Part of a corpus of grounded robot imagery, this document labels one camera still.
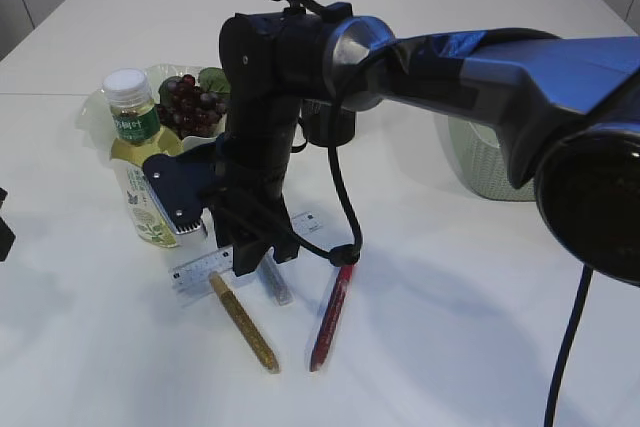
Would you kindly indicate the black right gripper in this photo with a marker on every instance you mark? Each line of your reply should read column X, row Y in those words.
column 251, row 161

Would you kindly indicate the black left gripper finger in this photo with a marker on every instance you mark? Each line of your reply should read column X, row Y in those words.
column 7, row 239

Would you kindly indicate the silver glitter pen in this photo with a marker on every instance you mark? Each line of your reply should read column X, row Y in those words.
column 273, row 280

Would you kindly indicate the gold glitter pen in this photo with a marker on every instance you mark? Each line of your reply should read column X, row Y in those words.
column 245, row 325

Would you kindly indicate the clear plastic ruler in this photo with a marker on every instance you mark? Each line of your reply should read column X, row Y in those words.
column 190, row 281

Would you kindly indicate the red glitter pen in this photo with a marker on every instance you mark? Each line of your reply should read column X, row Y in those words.
column 331, row 318

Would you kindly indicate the purple grape bunch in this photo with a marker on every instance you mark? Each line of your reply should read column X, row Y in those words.
column 195, row 105

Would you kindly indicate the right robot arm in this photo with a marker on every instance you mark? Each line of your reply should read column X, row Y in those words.
column 565, row 111

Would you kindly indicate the black mesh pen holder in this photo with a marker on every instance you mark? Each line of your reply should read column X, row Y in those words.
column 317, row 126

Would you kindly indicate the green wavy plastic plate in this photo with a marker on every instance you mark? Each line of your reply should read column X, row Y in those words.
column 95, row 118

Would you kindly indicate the green woven plastic basket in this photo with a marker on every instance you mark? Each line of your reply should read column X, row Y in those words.
column 479, row 157

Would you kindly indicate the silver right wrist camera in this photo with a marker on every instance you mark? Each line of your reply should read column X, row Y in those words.
column 182, row 187

